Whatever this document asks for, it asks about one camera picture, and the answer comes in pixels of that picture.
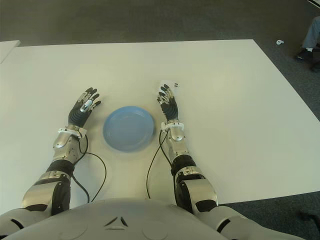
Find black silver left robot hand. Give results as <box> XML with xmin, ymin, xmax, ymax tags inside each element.
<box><xmin>67</xmin><ymin>87</ymin><xmax>102</xmax><ymax>127</ymax></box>

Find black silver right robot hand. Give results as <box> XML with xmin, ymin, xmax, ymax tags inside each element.
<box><xmin>156</xmin><ymin>83</ymin><xmax>180</xmax><ymax>122</ymax></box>

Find white charger with prongs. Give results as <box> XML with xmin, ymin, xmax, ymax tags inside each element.
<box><xmin>161</xmin><ymin>79</ymin><xmax>181</xmax><ymax>97</ymax></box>

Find blue round plate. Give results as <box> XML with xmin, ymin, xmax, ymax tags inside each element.
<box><xmin>102</xmin><ymin>105</ymin><xmax>156</xmax><ymax>153</ymax></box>

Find white side table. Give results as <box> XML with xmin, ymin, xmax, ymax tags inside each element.
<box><xmin>0</xmin><ymin>39</ymin><xmax>21</xmax><ymax>64</ymax></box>

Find grey robot torso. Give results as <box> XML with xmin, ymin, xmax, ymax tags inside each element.
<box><xmin>9</xmin><ymin>198</ymin><xmax>226</xmax><ymax>240</ymax></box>

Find dark shoe with white sock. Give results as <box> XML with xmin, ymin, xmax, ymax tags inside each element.
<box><xmin>296</xmin><ymin>47</ymin><xmax>313</xmax><ymax>60</ymax></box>

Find person leg in jeans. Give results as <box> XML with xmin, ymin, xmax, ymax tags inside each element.
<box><xmin>301</xmin><ymin>16</ymin><xmax>320</xmax><ymax>51</ymax></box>

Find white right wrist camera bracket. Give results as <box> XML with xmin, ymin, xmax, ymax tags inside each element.
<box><xmin>160</xmin><ymin>121</ymin><xmax>185</xmax><ymax>131</ymax></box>

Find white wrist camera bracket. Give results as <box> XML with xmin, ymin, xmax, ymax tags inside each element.
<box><xmin>160</xmin><ymin>121</ymin><xmax>185</xmax><ymax>131</ymax></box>
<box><xmin>57</xmin><ymin>126</ymin><xmax>87</xmax><ymax>139</ymax></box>

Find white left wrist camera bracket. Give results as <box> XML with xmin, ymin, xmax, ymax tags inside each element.
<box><xmin>57</xmin><ymin>126</ymin><xmax>87</xmax><ymax>139</ymax></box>

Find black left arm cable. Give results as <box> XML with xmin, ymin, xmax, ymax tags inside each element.
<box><xmin>71</xmin><ymin>133</ymin><xmax>108</xmax><ymax>203</ymax></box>

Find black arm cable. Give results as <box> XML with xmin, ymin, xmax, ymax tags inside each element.
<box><xmin>71</xmin><ymin>133</ymin><xmax>108</xmax><ymax>203</ymax></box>
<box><xmin>146</xmin><ymin>128</ymin><xmax>174</xmax><ymax>200</ymax></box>

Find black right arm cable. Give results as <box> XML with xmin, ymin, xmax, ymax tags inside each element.
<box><xmin>146</xmin><ymin>128</ymin><xmax>174</xmax><ymax>200</ymax></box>

